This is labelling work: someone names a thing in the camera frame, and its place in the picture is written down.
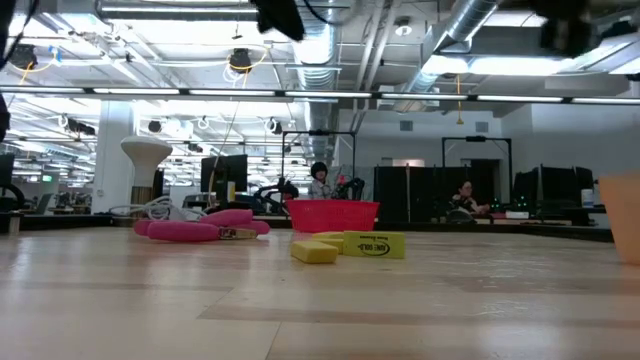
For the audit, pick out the red plastic mesh basket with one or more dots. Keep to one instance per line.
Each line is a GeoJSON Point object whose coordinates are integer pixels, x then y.
{"type": "Point", "coordinates": [332, 216]}

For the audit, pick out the long ceiling light strip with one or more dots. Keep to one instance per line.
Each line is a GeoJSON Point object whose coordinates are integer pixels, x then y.
{"type": "Point", "coordinates": [230, 92]}

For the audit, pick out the silver ventilation duct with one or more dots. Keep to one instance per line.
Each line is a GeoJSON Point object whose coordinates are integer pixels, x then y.
{"type": "Point", "coordinates": [467, 17]}
{"type": "Point", "coordinates": [317, 70]}

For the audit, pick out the yellow clips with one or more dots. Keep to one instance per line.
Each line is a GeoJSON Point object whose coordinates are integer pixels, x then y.
{"type": "Point", "coordinates": [327, 234]}

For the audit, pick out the black room partition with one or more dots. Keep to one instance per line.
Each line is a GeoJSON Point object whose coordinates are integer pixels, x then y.
{"type": "Point", "coordinates": [425, 195]}

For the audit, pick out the black overhead gantry frame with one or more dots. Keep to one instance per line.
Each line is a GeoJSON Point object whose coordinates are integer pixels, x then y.
{"type": "Point", "coordinates": [320, 133]}
{"type": "Point", "coordinates": [476, 138]}

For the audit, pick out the white pillar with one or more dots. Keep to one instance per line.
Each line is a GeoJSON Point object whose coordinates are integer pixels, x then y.
{"type": "Point", "coordinates": [112, 150]}

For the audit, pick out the orange translucent plastic tray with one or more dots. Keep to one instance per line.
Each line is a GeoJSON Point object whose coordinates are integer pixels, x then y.
{"type": "Point", "coordinates": [622, 220]}

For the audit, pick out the yellow crayon box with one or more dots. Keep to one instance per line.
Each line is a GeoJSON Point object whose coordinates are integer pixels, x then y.
{"type": "Point", "coordinates": [375, 245]}

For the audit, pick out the round ceiling detector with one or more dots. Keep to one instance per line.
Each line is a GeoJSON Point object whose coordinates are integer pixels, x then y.
{"type": "Point", "coordinates": [402, 26]}

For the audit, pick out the white mushroom table lamp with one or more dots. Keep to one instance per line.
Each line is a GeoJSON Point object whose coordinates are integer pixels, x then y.
{"type": "Point", "coordinates": [146, 152]}

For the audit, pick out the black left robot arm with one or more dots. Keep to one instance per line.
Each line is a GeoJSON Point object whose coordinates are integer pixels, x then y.
{"type": "Point", "coordinates": [3, 117]}

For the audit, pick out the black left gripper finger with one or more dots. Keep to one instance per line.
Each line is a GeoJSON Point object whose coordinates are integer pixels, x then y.
{"type": "Point", "coordinates": [280, 15]}

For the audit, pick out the person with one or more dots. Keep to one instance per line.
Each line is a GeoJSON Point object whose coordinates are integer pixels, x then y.
{"type": "Point", "coordinates": [319, 172]}
{"type": "Point", "coordinates": [465, 192]}

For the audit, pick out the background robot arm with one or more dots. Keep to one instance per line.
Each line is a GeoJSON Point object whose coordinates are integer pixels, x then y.
{"type": "Point", "coordinates": [352, 187]}
{"type": "Point", "coordinates": [277, 195]}

